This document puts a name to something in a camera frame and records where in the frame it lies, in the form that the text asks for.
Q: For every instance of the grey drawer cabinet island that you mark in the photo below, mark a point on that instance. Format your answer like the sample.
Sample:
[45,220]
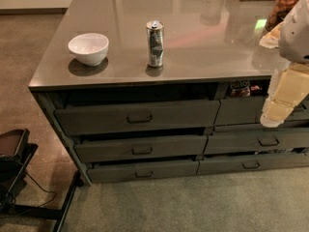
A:
[207,45]

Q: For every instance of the dark snack bags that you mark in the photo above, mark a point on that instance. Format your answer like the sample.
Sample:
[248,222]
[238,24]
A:
[258,87]

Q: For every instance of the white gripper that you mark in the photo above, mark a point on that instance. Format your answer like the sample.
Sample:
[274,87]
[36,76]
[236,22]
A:
[295,36]

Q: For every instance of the glass snack jar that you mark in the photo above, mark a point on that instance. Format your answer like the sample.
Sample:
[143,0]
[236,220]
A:
[280,9]

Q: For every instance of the grey drawer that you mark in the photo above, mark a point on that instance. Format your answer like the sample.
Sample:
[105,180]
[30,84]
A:
[140,148]
[143,170]
[219,165]
[128,117]
[257,140]
[248,110]

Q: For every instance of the white ceramic bowl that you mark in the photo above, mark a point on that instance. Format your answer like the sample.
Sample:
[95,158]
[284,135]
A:
[89,49]

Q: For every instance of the colourful snack bag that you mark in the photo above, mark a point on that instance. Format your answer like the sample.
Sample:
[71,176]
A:
[240,88]

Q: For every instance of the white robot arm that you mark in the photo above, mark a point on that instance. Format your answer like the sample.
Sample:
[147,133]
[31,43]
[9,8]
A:
[294,38]

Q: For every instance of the silver drink can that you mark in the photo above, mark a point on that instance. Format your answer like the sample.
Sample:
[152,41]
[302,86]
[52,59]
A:
[155,38]

